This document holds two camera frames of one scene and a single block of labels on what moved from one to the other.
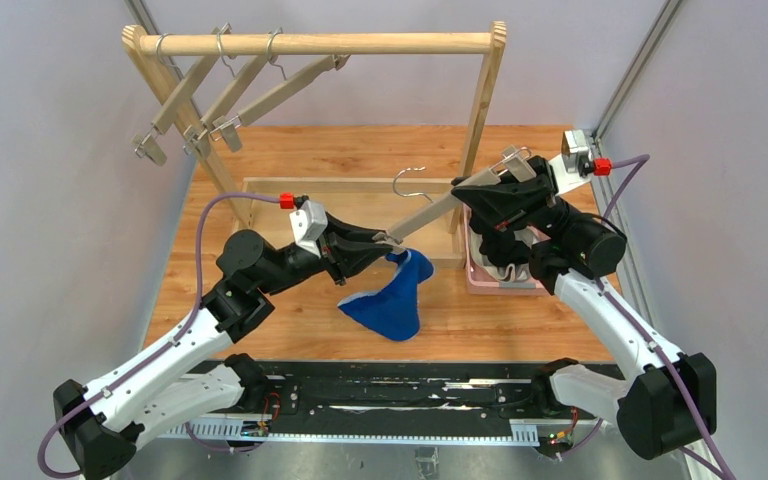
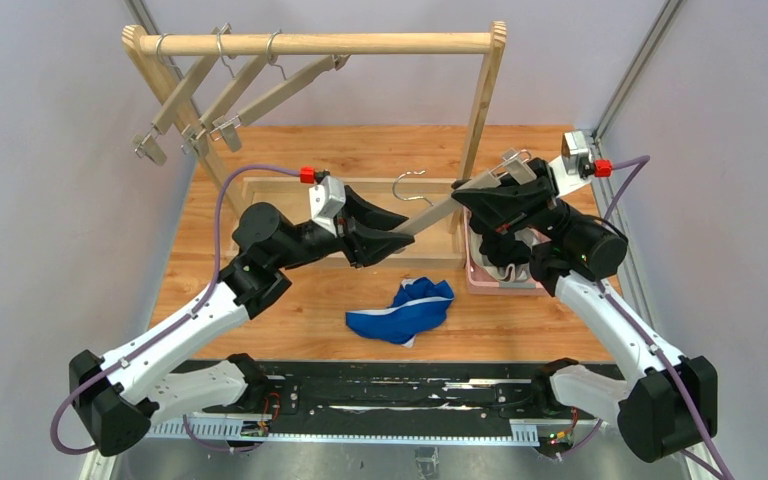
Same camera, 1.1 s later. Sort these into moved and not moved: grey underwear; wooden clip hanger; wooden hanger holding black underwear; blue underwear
Moved: blue underwear
Not moved: grey underwear; wooden clip hanger; wooden hanger holding black underwear
